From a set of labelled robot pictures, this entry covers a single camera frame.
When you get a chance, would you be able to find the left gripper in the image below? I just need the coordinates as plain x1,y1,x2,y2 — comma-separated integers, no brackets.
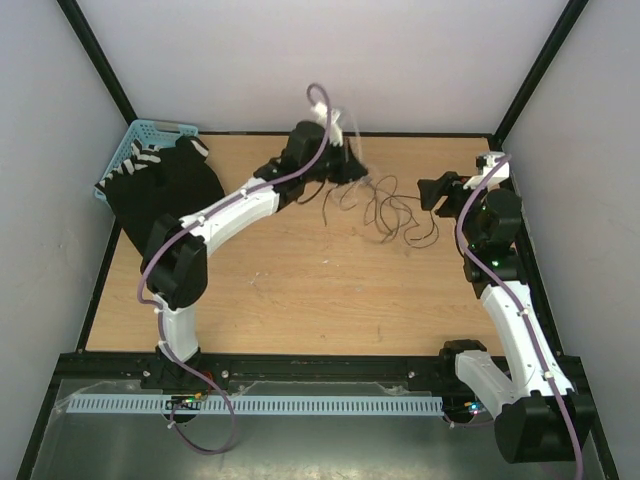
303,136,367,185

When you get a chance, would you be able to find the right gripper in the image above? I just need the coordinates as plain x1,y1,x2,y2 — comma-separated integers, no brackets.
416,171,494,249

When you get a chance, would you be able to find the dark thin wire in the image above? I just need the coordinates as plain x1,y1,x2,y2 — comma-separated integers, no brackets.
319,174,441,248
369,194,441,248

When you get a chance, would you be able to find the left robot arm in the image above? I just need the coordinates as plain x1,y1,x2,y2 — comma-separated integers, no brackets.
137,121,368,388

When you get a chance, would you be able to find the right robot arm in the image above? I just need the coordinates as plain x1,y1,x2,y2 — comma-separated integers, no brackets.
417,172,596,463

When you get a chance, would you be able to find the light blue plastic basket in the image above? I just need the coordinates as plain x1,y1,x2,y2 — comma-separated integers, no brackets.
95,118,200,205

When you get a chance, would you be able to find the black white striped cloth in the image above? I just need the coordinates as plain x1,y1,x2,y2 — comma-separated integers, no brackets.
95,136,209,193

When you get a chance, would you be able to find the right circuit board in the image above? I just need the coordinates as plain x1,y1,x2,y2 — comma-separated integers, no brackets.
464,401,488,416

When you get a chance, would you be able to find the circuit board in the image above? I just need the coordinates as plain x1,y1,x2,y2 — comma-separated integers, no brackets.
464,401,488,416
165,395,203,411

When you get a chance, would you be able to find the left circuit board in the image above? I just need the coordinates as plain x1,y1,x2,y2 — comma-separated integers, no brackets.
165,395,203,411

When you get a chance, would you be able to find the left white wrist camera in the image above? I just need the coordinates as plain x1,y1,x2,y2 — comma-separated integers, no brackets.
311,102,344,147

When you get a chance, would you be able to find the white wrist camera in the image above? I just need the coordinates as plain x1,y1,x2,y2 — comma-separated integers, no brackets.
311,102,344,147
463,151,510,191

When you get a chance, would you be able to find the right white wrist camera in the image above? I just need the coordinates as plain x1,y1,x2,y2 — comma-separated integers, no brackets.
463,151,510,191

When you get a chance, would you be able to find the light blue slotted cable duct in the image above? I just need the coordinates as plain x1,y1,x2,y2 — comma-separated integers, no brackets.
66,394,443,417

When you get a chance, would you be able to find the right black frame post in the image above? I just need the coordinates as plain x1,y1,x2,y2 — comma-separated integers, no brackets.
491,0,589,147

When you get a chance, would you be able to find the black frame post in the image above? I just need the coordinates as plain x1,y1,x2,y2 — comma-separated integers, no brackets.
57,0,138,125
491,0,589,147

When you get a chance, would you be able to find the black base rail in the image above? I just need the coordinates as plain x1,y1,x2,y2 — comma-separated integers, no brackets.
139,352,498,394

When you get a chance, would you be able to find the left black frame post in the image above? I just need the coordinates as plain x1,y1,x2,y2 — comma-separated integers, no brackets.
57,0,138,125

